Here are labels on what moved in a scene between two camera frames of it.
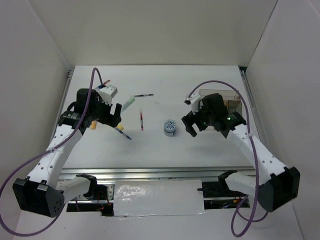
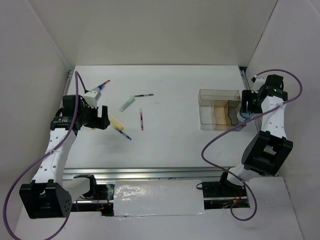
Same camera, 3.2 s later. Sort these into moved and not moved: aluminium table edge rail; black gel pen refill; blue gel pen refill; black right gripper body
Moved: black right gripper body
Not moved: aluminium table edge rail; black gel pen refill; blue gel pen refill
